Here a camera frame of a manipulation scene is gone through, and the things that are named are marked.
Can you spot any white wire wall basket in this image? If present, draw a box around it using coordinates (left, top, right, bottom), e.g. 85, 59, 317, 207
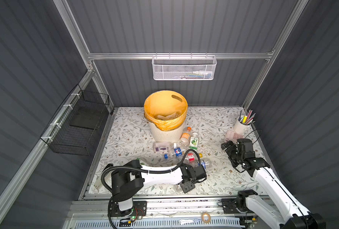
151, 54, 217, 81

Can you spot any white spray bottle in basket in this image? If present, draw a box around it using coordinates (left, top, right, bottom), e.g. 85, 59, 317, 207
193, 70, 213, 78

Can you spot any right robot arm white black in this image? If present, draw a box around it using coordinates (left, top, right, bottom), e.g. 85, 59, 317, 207
221, 138, 326, 229

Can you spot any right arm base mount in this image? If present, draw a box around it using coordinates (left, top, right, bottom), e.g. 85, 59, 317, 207
218, 198, 242, 214

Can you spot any purple grape label bottle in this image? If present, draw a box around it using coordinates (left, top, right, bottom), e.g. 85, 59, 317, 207
153, 142, 173, 154

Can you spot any brown coffee bottle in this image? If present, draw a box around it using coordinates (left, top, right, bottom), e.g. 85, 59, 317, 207
155, 112, 181, 121

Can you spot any red label yellow cap bottle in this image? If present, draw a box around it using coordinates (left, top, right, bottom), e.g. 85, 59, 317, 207
184, 152, 199, 165

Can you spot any green lime label bottle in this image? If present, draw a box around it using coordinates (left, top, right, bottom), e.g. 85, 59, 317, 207
189, 132, 199, 150

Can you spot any pepsi blue label bottle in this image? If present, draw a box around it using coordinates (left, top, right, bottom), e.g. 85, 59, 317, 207
173, 143, 184, 158

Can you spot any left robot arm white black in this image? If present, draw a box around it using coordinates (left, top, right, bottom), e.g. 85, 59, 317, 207
111, 160, 207, 212

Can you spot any orange cap clear bottle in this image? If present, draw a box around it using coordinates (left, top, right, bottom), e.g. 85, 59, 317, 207
178, 127, 192, 146

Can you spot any tape roll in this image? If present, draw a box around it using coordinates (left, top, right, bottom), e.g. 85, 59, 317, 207
201, 212, 211, 224

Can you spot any white pen holder cup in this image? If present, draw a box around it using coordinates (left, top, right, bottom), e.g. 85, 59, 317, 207
233, 108, 256, 135

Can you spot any white bin with yellow bag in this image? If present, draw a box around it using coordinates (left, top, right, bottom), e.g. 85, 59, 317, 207
144, 90, 188, 143

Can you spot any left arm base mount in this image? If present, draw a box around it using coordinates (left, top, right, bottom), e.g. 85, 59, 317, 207
108, 201, 147, 217

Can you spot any blue label clear water bottle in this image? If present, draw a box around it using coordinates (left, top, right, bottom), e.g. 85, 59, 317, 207
201, 158, 213, 171

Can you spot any black wire side basket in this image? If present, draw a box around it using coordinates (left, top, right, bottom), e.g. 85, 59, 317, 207
40, 86, 111, 156

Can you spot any black corrugated cable left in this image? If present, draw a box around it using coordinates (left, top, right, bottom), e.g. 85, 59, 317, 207
100, 148, 202, 229

